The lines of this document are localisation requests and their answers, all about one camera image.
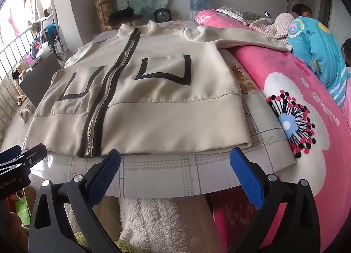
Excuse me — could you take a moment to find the floral checked bed sheet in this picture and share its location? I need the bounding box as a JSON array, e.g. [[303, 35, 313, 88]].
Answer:
[[27, 20, 297, 197]]

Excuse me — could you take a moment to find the green bag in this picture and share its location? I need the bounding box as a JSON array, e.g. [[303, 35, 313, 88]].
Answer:
[[15, 195, 32, 226]]

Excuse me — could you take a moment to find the pink hanging garment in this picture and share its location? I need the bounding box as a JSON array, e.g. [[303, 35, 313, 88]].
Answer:
[[7, 9, 21, 38]]

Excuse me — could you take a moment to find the beige hanging coat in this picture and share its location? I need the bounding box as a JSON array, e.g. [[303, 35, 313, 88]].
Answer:
[[26, 0, 44, 19]]

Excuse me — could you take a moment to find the pink flower blanket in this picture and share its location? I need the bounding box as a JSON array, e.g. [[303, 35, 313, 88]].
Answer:
[[194, 9, 351, 253]]

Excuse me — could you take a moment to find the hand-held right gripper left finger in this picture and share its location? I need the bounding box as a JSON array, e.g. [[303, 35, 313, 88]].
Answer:
[[28, 149, 121, 253]]

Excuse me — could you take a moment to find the beige zip jacket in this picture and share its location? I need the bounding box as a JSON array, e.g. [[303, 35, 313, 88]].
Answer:
[[24, 20, 293, 158]]

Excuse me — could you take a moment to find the white fluffy blanket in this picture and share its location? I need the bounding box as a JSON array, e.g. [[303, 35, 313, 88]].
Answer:
[[118, 194, 220, 253]]

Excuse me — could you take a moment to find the metal window railing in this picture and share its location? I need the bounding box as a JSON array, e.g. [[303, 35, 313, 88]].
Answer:
[[0, 27, 36, 133]]

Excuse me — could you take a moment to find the lace-trimmed pillow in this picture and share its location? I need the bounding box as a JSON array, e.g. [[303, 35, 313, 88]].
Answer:
[[212, 6, 270, 26]]

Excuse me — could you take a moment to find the black cloth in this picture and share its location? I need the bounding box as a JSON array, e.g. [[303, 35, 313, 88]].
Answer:
[[110, 7, 135, 20]]

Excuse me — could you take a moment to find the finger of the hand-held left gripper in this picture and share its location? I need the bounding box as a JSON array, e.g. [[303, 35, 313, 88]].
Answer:
[[0, 144, 48, 177], [0, 145, 22, 164]]

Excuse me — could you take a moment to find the dark cabinet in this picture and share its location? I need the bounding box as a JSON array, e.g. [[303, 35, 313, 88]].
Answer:
[[20, 50, 65, 108]]

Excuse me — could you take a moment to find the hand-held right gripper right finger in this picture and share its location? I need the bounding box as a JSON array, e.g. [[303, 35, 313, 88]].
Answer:
[[230, 147, 321, 253]]

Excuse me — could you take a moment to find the pink checked quilt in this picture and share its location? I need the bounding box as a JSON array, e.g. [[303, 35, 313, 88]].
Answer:
[[249, 13, 295, 39]]

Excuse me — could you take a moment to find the wooden chair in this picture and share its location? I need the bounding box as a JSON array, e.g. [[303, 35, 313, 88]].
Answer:
[[95, 0, 144, 32]]

